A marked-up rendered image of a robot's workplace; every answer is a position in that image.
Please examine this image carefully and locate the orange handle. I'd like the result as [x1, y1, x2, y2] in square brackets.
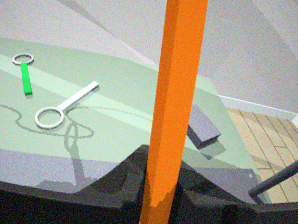
[140, 0, 208, 224]

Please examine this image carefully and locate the white loop with flat handle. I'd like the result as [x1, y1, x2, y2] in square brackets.
[35, 81, 100, 128]

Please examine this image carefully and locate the green bar with white loop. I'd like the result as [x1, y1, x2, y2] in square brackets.
[12, 52, 33, 95]

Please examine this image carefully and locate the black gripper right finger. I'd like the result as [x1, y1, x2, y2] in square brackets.
[168, 161, 298, 224]

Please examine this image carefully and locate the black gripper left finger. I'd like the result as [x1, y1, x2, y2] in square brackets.
[0, 144, 149, 224]

